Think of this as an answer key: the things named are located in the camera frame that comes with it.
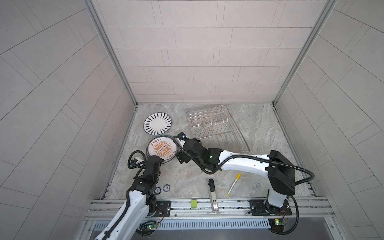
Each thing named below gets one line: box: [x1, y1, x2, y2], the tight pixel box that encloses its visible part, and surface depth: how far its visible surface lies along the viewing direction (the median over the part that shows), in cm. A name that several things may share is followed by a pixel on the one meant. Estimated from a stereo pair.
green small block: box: [190, 199, 198, 209], surface depth 74 cm
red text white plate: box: [146, 135, 178, 163], surface depth 86 cm
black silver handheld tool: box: [208, 178, 219, 213], surface depth 74 cm
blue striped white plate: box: [143, 112, 173, 136], surface depth 104 cm
